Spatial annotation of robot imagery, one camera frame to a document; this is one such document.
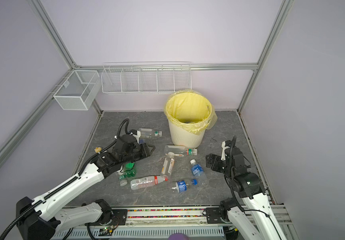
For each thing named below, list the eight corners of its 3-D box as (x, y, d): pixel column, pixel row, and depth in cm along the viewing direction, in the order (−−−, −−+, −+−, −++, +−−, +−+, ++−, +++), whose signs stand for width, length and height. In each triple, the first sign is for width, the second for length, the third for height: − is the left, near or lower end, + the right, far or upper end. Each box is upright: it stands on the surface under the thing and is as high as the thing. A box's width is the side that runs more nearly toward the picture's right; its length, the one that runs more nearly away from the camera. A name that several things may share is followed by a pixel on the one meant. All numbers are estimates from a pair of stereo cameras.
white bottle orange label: (161, 175, 89) (159, 170, 82) (167, 157, 97) (166, 150, 90) (171, 178, 88) (170, 173, 81) (176, 159, 96) (176, 153, 89)
